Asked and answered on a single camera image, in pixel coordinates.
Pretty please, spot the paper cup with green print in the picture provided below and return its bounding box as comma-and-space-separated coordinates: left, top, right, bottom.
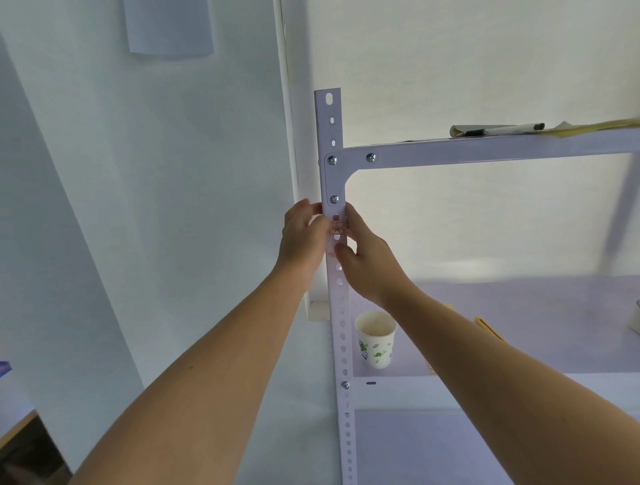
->
354, 311, 397, 370

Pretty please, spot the white marker pen black cap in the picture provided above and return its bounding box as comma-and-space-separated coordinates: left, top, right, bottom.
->
464, 123, 546, 138

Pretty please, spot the white paper sheet on wall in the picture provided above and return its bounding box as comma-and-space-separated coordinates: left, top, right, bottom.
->
123, 0, 215, 56

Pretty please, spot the person's right hand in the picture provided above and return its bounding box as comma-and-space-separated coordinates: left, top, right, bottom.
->
333, 202, 417, 307

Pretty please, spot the white metal shelf rack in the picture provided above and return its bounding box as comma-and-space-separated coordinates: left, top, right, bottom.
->
313, 88, 640, 485

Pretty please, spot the yellow paper sheet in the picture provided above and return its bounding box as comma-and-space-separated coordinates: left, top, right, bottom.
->
542, 117, 640, 136

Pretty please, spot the person's right forearm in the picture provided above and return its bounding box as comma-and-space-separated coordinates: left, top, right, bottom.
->
382, 282, 640, 485

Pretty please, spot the person's left hand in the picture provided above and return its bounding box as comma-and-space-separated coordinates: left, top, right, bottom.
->
274, 198, 332, 287

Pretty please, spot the yellow flat object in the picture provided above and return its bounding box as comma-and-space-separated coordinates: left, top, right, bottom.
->
473, 316, 507, 342

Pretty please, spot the person's left forearm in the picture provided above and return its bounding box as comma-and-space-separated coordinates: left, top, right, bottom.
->
69, 270, 314, 485

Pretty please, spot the white wall conduit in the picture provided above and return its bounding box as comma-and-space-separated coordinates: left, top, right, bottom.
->
273, 0, 302, 201

